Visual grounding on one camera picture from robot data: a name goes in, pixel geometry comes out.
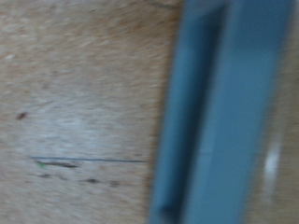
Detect glass oven door with handle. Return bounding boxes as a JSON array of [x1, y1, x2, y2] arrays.
[[148, 0, 299, 224]]

